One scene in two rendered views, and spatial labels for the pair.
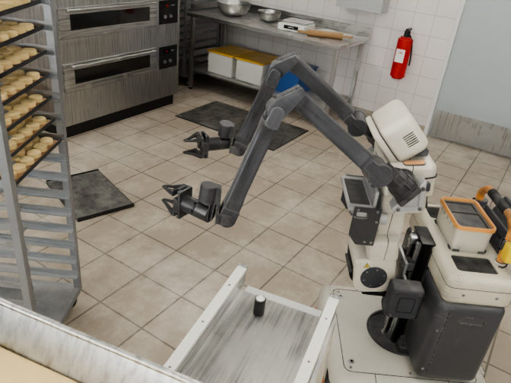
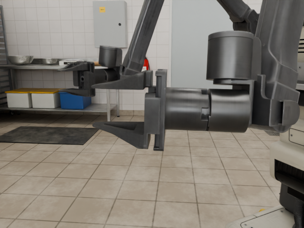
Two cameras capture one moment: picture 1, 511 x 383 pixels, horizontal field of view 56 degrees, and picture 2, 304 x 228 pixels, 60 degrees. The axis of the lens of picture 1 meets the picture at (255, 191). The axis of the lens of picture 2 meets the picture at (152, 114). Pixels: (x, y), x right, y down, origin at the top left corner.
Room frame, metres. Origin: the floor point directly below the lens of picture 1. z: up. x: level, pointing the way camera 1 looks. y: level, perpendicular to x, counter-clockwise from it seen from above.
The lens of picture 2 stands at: (1.07, 0.39, 1.06)
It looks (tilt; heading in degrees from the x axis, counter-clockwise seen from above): 13 degrees down; 335
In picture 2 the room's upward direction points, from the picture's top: straight up
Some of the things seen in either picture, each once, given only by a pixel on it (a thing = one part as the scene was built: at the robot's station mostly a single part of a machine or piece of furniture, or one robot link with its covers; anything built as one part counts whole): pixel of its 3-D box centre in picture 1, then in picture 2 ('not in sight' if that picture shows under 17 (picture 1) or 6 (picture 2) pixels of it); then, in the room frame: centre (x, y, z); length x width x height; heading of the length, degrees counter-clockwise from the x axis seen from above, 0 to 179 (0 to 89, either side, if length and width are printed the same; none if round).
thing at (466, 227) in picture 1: (463, 224); not in sight; (1.63, -0.82, 0.87); 0.23 x 0.15 x 0.11; 1
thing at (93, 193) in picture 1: (89, 193); not in sight; (2.96, 1.19, 0.02); 0.60 x 0.40 x 0.03; 42
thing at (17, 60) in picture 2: (233, 8); (21, 60); (5.75, 0.47, 0.95); 0.39 x 0.39 x 0.14
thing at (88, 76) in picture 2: (193, 148); (73, 84); (1.84, 0.28, 0.97); 0.09 x 0.07 x 0.07; 121
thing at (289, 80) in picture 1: (292, 77); (76, 98); (5.34, -0.27, 0.36); 0.46 x 0.38 x 0.26; 151
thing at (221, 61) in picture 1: (230, 61); (25, 97); (5.76, 0.46, 0.36); 0.46 x 0.38 x 0.26; 148
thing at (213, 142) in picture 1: (209, 144); (92, 78); (1.88, 0.22, 0.98); 0.07 x 0.07 x 0.10; 31
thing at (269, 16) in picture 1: (268, 16); (49, 61); (5.65, 0.07, 0.93); 0.27 x 0.27 x 0.10
